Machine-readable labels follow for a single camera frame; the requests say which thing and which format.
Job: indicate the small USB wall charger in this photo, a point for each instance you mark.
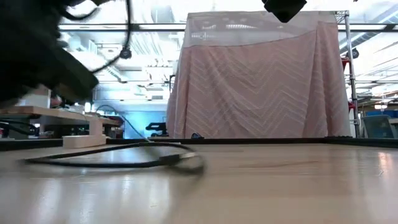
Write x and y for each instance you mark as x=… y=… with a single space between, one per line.
x=95 y=129

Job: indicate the white power strip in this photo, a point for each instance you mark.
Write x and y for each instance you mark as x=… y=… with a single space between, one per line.
x=81 y=141

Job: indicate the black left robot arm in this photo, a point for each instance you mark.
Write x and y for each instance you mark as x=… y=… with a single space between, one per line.
x=25 y=37

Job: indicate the cardboard box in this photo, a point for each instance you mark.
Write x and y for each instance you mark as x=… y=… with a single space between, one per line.
x=37 y=99

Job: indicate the black ceiling spotlight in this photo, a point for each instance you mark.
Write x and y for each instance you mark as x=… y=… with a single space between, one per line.
x=355 y=53
x=126 y=53

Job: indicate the pink zigzag blanket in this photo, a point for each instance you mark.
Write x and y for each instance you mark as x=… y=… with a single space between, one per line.
x=248 y=93

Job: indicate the metal rack with red bins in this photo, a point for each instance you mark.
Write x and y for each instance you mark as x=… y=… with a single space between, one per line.
x=352 y=77

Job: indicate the overhead black crossbar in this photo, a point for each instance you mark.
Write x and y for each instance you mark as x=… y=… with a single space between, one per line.
x=155 y=27

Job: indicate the grey office chair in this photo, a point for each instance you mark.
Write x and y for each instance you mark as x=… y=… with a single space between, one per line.
x=377 y=126

